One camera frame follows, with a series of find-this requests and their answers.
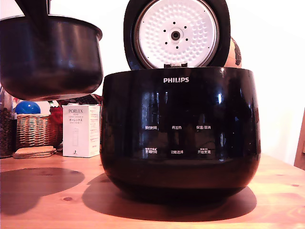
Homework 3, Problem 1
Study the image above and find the woven wicker basket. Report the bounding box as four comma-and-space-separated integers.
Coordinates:
15, 113, 61, 150

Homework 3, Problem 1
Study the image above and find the glass jar with coffee beans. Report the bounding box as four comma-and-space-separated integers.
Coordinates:
0, 85, 14, 158

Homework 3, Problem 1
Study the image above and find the blue ball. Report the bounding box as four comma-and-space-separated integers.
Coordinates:
14, 100, 41, 115

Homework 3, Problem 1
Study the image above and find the black rice cooker lid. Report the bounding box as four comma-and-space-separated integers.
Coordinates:
123, 0, 231, 71

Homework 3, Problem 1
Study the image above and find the black rice cooker pot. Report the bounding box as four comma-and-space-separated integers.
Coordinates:
0, 14, 104, 101

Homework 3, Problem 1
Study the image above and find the dark patterned cloth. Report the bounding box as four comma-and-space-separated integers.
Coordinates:
71, 94, 103, 106

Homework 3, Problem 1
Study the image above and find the red knitted item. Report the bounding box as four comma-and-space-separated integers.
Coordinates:
49, 106, 63, 125

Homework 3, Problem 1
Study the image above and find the black Philips rice cooker body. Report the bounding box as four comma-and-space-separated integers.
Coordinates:
99, 66, 262, 204

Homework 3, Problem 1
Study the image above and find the round orange patterned object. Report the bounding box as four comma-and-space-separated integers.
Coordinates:
224, 35, 243, 69

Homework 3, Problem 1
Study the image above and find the white Porlex cardboard box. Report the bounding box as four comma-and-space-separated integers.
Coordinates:
62, 104, 101, 158

